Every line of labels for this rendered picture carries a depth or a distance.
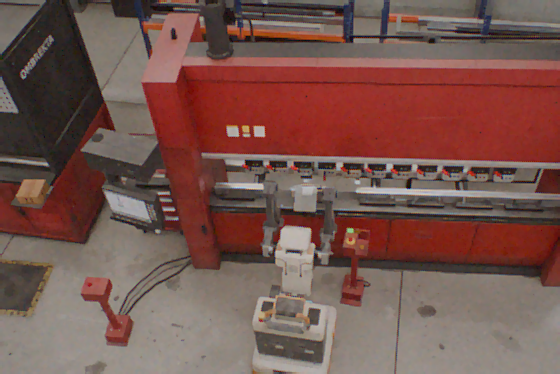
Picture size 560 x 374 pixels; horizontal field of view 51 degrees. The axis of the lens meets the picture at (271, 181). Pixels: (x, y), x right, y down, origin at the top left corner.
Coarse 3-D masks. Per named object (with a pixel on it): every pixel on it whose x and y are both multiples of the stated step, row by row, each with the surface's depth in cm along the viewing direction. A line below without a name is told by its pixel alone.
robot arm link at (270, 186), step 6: (264, 186) 424; (270, 186) 424; (264, 192) 422; (270, 192) 421; (270, 198) 424; (270, 204) 427; (270, 210) 431; (270, 216) 435; (264, 222) 443; (270, 222) 438; (264, 228) 443; (276, 228) 443
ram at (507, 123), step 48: (192, 96) 438; (240, 96) 433; (288, 96) 428; (336, 96) 424; (384, 96) 419; (432, 96) 415; (480, 96) 410; (528, 96) 406; (240, 144) 470; (288, 144) 465; (336, 144) 459; (384, 144) 454; (432, 144) 449; (480, 144) 444; (528, 144) 439
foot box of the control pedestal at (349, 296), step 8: (344, 280) 542; (344, 288) 536; (352, 288) 535; (360, 288) 535; (344, 296) 539; (352, 296) 536; (360, 296) 533; (344, 304) 538; (352, 304) 537; (360, 304) 536
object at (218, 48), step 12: (204, 0) 390; (216, 0) 388; (228, 0) 396; (204, 12) 391; (216, 12) 389; (228, 12) 392; (204, 24) 402; (216, 24) 397; (228, 24) 399; (216, 36) 404; (252, 36) 425; (216, 48) 411; (228, 48) 416
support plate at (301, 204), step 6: (300, 192) 500; (312, 192) 499; (300, 198) 496; (312, 198) 495; (294, 204) 492; (300, 204) 491; (306, 204) 491; (312, 204) 490; (294, 210) 488; (300, 210) 487; (306, 210) 487; (312, 210) 486
